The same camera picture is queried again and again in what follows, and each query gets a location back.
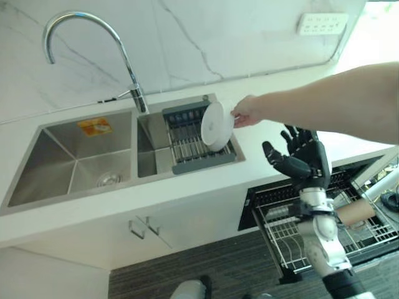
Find person's hand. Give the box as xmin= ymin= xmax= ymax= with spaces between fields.
xmin=230 ymin=94 xmax=266 ymax=129

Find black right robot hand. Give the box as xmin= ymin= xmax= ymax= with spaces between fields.
xmin=262 ymin=123 xmax=329 ymax=189

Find white round plate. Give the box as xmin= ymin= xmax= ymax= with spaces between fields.
xmin=200 ymin=100 xmax=236 ymax=153

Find black built-in dishwasher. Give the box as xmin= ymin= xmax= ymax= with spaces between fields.
xmin=238 ymin=153 xmax=399 ymax=285

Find grey sink drying rack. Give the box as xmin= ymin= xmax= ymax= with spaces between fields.
xmin=161 ymin=100 xmax=239 ymax=176

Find white tube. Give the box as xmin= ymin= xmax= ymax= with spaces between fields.
xmin=361 ymin=168 xmax=399 ymax=200

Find chrome gooseneck faucet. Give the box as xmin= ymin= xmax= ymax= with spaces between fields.
xmin=42 ymin=11 xmax=150 ymax=114

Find white cabinet door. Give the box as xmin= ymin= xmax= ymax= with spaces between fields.
xmin=146 ymin=205 xmax=247 ymax=250

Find round sink drain strainer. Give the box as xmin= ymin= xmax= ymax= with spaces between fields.
xmin=96 ymin=172 xmax=123 ymax=187

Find orange sink sticker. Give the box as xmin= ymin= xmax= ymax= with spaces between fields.
xmin=77 ymin=118 xmax=112 ymax=137

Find stainless steel double sink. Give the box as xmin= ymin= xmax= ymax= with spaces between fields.
xmin=0 ymin=92 xmax=246 ymax=216

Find silver robot leg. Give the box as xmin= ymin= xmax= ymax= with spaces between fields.
xmin=170 ymin=275 xmax=213 ymax=299

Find white wire dishwasher rack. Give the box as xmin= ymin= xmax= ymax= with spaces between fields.
xmin=260 ymin=189 xmax=399 ymax=270

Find white wall power strip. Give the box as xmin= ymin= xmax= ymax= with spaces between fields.
xmin=296 ymin=12 xmax=349 ymax=36

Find silver cabinet door handle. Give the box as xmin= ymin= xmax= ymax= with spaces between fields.
xmin=128 ymin=219 xmax=145 ymax=240
xmin=145 ymin=216 xmax=161 ymax=236

